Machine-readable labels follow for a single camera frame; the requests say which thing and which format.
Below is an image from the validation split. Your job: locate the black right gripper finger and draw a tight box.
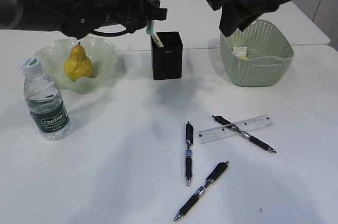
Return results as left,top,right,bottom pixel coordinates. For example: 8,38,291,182
219,0,245,37

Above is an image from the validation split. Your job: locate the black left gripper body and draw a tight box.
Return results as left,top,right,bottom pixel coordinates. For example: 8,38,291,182
62,0,167,39

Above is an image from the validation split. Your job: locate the yellow plastic packaging waste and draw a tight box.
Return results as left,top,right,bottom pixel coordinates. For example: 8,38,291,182
232,46,248,60

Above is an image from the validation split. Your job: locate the yellow utility knife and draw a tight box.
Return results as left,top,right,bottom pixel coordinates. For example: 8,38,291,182
151,33,164,48

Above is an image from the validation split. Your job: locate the yellow pear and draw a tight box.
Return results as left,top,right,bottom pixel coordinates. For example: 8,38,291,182
64,42,93,81

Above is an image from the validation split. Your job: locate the clear water bottle green label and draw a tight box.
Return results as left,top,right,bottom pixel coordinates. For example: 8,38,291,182
21,57,71,141

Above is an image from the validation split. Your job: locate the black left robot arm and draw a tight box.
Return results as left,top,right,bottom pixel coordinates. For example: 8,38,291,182
1,0,167,39

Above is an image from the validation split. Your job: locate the green woven plastic basket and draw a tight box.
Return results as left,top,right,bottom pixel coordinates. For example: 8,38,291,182
220,20,294,87

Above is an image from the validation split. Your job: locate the frosted green wavy glass plate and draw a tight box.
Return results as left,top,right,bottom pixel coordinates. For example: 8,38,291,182
34,36,118,93

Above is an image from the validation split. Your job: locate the black square pen holder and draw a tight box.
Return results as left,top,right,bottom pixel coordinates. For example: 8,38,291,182
150,31,183,80

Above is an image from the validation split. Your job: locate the black gel pen on ruler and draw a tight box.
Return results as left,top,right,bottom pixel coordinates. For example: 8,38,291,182
212,115,277,153

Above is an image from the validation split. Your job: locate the clear plastic ruler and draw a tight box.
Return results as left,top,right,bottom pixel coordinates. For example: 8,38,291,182
196,115,275,144

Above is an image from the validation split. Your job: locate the black gel pen middle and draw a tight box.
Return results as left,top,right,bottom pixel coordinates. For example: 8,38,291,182
185,122,194,186

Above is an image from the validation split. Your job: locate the black gel pen front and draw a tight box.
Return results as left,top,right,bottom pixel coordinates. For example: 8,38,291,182
173,161,230,222

